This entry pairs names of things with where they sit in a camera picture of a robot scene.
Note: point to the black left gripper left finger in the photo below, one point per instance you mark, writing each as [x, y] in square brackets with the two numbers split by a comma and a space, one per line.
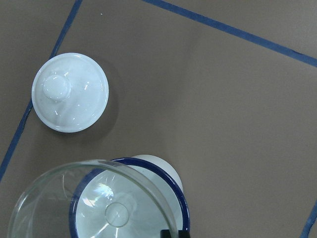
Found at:
[165, 234]

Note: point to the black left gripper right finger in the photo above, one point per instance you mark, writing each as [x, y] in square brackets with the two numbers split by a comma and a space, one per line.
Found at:
[183, 234]

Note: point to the white mug lid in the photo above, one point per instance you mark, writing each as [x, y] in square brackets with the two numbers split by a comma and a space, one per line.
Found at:
[70, 92]

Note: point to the white enamel mug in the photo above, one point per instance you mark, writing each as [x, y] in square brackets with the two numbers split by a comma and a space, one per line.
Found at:
[178, 188]

